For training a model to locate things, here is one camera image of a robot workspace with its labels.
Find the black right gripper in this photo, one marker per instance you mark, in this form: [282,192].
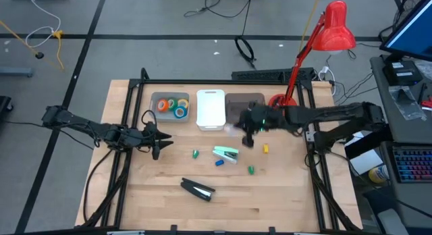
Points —
[258,118]

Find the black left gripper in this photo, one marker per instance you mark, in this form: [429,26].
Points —
[145,138]

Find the lilac staple remover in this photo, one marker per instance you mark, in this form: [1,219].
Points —
[230,130]

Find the mint green stapler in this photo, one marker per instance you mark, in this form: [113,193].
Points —
[224,150]

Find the blue tape roll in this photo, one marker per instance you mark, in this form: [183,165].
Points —
[175,112]

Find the yellow mini stapler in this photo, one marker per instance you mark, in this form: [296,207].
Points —
[266,148]

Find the orange tape roll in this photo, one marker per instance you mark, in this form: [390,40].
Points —
[158,105]

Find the green mini stapler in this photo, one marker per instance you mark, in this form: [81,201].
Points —
[195,154]
[251,170]

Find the green tape roll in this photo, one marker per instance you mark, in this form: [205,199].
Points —
[173,99]

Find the blue mini stapler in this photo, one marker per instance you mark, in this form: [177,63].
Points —
[219,163]

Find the large black stapler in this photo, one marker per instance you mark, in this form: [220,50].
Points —
[192,189]

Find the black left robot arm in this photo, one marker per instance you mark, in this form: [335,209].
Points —
[84,127]

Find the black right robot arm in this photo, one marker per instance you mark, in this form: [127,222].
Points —
[337,111]

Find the brown plastic bin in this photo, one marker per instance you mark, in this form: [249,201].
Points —
[233,106]

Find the grey plastic bin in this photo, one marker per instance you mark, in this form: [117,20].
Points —
[162,117]

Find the white plastic bin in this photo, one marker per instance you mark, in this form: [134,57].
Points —
[211,110]

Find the black power strip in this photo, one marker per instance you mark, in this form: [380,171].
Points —
[263,75]

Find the white power plug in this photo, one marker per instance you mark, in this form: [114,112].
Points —
[324,71]

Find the white paper sheet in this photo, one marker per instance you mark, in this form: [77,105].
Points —
[366,162]

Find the red desk lamp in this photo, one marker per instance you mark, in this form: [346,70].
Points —
[334,32]

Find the black round floor puck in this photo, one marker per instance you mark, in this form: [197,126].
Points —
[39,55]

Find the grey side desk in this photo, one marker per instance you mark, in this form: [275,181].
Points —
[401,130]

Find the grey metal floor foot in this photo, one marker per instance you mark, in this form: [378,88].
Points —
[17,72]

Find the black caster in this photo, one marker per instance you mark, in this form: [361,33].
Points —
[5,105]

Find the clear plastic bag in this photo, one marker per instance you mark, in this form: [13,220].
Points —
[405,100]

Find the small black computer box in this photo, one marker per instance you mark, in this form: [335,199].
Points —
[401,73]

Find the backlit black keyboard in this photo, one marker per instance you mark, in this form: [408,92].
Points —
[413,165]

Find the small red object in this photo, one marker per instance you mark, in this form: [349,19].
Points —
[427,103]

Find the computer monitor with blue screen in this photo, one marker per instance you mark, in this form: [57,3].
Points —
[415,32]

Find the black aluminium table frame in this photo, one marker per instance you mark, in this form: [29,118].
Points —
[175,82]

